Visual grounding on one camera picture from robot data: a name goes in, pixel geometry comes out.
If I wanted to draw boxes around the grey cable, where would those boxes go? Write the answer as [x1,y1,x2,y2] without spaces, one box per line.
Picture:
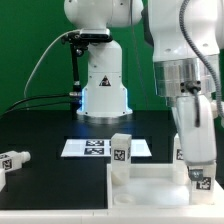
[23,29,79,101]

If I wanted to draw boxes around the black cables on table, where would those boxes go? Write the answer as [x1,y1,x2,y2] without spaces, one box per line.
[0,94,81,118]

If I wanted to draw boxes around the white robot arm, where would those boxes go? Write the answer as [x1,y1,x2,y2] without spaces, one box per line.
[64,0,224,181]

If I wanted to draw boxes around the white obstacle front bar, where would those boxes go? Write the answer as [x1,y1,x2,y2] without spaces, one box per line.
[0,209,224,224]

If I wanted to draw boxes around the white obstacle bar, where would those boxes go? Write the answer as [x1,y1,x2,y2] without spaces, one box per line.
[0,168,6,192]
[0,209,224,224]

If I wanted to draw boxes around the black camera stand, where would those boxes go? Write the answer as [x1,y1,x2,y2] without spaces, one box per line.
[61,28,113,114]

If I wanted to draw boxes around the white obstacle left bar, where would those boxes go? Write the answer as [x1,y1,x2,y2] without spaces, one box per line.
[0,168,6,192]

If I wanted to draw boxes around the white square table top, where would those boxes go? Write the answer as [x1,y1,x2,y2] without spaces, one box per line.
[107,164,224,208]

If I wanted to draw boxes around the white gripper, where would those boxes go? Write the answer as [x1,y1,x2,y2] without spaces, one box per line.
[172,95,217,181]

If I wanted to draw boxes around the paper sheet with markers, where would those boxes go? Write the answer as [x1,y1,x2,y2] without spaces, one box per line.
[61,139,151,157]

